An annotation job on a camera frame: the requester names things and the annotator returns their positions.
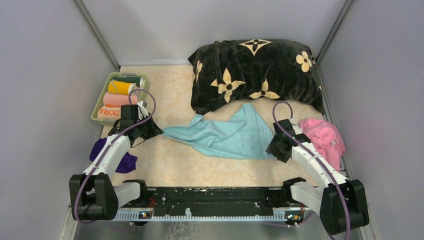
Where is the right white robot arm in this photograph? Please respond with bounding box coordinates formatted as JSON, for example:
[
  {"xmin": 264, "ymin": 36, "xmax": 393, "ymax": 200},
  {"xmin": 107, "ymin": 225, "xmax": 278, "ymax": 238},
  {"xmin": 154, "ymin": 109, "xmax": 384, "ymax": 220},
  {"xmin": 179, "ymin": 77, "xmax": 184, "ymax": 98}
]
[{"xmin": 266, "ymin": 119, "xmax": 370, "ymax": 235}]

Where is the black floral blanket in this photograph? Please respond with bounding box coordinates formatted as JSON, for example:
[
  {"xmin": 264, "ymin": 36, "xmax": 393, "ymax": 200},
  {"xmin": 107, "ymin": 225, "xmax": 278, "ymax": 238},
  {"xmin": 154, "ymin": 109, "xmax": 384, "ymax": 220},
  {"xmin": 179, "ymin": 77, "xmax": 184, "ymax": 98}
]
[{"xmin": 188, "ymin": 38, "xmax": 325, "ymax": 115}]

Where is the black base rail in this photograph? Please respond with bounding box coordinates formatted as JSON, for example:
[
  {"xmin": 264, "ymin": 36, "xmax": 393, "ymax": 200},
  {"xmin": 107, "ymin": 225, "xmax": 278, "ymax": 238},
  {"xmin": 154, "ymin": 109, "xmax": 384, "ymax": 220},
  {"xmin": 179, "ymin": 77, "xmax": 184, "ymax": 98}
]
[{"xmin": 117, "ymin": 187, "xmax": 308, "ymax": 223}]

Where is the light blue towel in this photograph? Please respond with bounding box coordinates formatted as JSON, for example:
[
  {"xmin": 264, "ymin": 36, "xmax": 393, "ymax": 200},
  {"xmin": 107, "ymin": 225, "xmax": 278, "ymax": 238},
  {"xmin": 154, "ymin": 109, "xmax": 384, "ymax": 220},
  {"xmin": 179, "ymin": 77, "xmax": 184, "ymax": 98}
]
[{"xmin": 163, "ymin": 103, "xmax": 275, "ymax": 160}]

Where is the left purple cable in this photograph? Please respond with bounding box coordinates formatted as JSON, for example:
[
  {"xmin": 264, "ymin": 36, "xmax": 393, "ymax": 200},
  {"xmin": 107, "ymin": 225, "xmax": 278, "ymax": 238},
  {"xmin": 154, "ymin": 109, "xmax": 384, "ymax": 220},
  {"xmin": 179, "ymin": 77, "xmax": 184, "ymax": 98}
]
[{"xmin": 72, "ymin": 88, "xmax": 157, "ymax": 233}]

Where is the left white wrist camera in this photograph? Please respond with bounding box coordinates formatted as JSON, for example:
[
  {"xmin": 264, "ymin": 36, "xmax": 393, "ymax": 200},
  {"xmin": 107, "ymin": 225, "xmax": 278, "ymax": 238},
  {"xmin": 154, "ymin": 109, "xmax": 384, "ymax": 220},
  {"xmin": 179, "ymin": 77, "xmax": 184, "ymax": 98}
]
[{"xmin": 137, "ymin": 100, "xmax": 150, "ymax": 120}]

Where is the green plastic basket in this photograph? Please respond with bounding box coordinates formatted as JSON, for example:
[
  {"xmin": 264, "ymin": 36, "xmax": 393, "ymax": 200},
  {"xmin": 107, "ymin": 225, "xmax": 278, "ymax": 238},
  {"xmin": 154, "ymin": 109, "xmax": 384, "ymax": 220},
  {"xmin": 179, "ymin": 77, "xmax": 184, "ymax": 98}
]
[{"xmin": 91, "ymin": 72, "xmax": 150, "ymax": 126}]

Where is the yellow rolled towel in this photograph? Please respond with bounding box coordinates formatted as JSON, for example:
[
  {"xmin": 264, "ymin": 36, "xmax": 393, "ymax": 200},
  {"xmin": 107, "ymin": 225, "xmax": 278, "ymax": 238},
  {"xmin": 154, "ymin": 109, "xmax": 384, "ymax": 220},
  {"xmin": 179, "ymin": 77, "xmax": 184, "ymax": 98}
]
[{"xmin": 107, "ymin": 80, "xmax": 137, "ymax": 96}]

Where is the pink rolled towel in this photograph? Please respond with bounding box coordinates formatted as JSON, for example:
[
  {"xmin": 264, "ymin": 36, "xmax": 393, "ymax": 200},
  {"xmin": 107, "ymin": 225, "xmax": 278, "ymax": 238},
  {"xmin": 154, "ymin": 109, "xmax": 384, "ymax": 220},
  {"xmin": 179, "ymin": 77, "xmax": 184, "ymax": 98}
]
[{"xmin": 102, "ymin": 92, "xmax": 139, "ymax": 108}]

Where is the purple towel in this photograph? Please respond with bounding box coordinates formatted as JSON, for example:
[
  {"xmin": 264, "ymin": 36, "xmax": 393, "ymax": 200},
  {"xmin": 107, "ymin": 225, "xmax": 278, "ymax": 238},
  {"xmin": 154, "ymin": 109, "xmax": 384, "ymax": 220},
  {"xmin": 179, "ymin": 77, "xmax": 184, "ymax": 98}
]
[{"xmin": 89, "ymin": 138, "xmax": 138, "ymax": 174}]

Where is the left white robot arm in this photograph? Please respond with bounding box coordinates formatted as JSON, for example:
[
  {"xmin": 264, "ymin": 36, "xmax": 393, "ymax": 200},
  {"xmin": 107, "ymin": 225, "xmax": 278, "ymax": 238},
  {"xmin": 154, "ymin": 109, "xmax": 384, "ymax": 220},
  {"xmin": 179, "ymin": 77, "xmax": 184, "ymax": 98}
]
[{"xmin": 68, "ymin": 103, "xmax": 163, "ymax": 223}]

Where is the dark green rolled towel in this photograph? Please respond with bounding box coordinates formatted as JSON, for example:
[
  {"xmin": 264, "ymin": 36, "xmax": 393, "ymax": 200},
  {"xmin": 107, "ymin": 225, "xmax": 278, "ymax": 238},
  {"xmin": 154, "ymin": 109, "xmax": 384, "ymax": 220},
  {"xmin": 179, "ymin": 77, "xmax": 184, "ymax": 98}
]
[{"xmin": 112, "ymin": 76, "xmax": 144, "ymax": 87}]

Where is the orange DORA rolled towel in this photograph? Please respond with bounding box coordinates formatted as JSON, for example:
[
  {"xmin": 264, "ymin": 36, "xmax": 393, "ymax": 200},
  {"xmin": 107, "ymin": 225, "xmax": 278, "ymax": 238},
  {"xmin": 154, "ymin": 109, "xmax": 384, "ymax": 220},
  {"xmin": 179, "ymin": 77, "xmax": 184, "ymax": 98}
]
[{"xmin": 96, "ymin": 106, "xmax": 121, "ymax": 121}]

